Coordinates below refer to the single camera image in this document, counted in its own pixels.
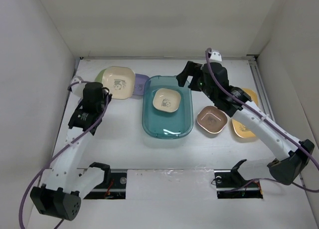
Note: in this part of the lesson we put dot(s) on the yellow plate far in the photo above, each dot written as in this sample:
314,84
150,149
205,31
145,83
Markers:
252,94

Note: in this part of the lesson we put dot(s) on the green square plate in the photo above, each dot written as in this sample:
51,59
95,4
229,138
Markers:
99,76

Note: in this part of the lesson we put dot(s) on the aluminium rail right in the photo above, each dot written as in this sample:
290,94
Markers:
261,91

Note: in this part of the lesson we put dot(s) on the teal transparent plastic bin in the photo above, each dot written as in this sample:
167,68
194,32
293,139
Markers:
165,125

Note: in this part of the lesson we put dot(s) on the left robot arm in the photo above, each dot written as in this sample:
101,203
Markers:
61,194

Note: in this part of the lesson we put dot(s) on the brown square plate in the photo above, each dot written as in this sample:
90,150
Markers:
211,119

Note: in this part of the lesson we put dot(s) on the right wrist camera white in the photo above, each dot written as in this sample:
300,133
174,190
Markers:
214,55

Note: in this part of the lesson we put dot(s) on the yellow plate near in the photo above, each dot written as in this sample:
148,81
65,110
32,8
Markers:
241,133

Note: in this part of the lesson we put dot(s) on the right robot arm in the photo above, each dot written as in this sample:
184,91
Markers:
291,154

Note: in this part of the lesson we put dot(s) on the yellow plate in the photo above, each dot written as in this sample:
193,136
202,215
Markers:
252,94
241,133

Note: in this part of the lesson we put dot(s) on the front mounting rail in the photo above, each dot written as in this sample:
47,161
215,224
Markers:
175,185

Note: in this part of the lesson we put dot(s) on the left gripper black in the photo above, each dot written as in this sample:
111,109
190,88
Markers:
84,98

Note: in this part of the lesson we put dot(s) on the cream plate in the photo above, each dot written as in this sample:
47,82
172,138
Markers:
120,81
166,100

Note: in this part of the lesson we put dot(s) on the purple square plate right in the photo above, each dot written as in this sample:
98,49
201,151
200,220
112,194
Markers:
140,80

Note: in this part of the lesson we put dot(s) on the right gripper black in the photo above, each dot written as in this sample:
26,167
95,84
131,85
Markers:
192,68

